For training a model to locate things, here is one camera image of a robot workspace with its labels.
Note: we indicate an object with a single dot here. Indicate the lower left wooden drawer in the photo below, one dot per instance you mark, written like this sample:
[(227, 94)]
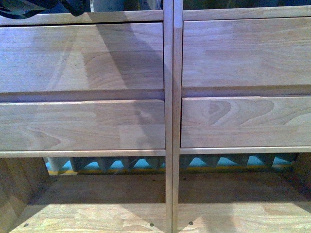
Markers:
[(85, 125)]

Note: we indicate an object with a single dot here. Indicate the left wooden shelf unit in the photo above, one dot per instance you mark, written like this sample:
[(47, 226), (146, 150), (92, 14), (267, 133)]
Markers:
[(91, 191)]

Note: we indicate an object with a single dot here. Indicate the wooden shelf unit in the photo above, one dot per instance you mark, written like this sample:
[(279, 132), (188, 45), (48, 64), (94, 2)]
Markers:
[(91, 191), (237, 189)]

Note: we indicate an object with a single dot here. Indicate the upper right wooden drawer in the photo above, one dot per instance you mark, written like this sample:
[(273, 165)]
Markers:
[(249, 52)]

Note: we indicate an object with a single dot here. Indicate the lower right wooden drawer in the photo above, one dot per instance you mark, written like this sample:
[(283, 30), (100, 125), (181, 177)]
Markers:
[(225, 122)]

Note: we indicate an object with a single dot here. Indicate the upper left wooden drawer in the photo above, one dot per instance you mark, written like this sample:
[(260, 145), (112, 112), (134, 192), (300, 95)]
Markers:
[(81, 57)]

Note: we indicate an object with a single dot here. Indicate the wooden drawer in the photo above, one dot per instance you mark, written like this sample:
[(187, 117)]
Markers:
[(85, 125), (225, 122), (249, 52), (81, 57)]

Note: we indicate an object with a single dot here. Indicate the right wooden shelf unit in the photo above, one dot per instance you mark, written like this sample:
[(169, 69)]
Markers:
[(237, 189)]

